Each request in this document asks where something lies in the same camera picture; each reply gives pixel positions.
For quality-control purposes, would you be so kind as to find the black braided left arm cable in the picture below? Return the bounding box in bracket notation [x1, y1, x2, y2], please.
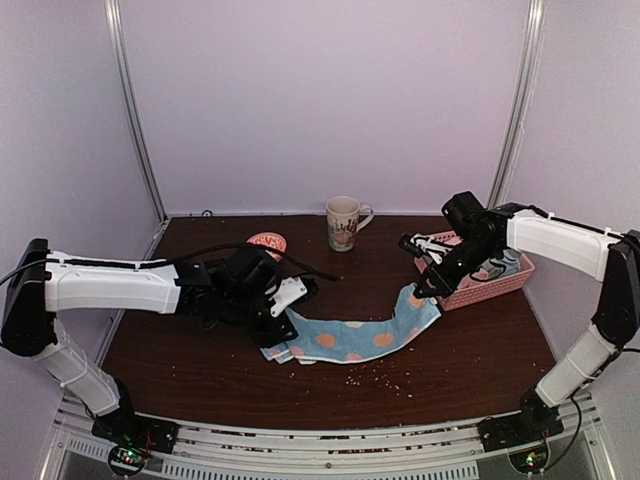
[0, 242, 346, 301]

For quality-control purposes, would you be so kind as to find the white mug with coral pattern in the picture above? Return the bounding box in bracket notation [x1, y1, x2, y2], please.
[325, 196, 374, 253]

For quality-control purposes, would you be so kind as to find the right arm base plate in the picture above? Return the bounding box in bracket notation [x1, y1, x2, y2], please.
[477, 412, 564, 452]

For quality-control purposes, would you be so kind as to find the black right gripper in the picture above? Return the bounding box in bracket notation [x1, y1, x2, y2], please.
[414, 235, 499, 299]

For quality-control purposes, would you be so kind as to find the red and white patterned bowl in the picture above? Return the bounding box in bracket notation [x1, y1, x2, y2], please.
[247, 232, 287, 262]

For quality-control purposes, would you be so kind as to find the aluminium right corner post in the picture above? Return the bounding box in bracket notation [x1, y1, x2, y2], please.
[487, 0, 546, 207]

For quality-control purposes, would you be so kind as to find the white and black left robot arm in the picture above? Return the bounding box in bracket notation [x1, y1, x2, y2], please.
[1, 239, 322, 444]

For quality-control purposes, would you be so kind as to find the aluminium corner post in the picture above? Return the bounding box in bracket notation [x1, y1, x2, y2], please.
[487, 0, 546, 207]
[103, 0, 166, 217]

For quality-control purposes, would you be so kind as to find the round circuit board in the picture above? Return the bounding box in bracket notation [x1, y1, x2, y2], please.
[107, 445, 151, 477]
[509, 445, 550, 475]

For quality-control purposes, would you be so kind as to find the left round circuit board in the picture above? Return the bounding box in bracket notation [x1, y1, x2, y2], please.
[107, 445, 151, 477]

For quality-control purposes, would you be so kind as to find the blue patterned cloth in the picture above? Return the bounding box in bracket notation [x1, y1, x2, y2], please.
[261, 284, 441, 365]

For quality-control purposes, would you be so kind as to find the aluminium left corner post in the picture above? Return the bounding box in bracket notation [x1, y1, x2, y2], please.
[103, 0, 166, 217]

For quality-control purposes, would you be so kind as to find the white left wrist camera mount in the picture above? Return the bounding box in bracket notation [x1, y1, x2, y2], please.
[267, 277, 307, 318]

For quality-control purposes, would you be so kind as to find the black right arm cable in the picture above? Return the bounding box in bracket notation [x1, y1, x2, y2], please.
[542, 389, 584, 471]

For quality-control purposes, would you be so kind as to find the right round circuit board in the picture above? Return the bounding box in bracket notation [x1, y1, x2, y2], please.
[509, 445, 550, 475]

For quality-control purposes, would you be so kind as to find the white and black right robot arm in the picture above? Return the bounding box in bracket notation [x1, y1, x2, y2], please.
[414, 191, 639, 442]

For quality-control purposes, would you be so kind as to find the aluminium front rail frame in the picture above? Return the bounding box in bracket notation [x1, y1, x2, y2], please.
[39, 394, 616, 480]

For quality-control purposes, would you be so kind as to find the large pink towel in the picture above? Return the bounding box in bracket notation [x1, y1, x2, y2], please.
[469, 268, 491, 282]

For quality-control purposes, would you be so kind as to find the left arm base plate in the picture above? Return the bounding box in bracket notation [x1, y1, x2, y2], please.
[91, 415, 179, 454]

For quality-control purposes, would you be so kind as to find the pink perforated plastic basket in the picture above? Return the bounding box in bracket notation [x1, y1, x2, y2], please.
[414, 231, 535, 311]

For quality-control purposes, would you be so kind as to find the light blue folded towel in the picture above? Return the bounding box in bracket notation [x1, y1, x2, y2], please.
[490, 249, 521, 278]

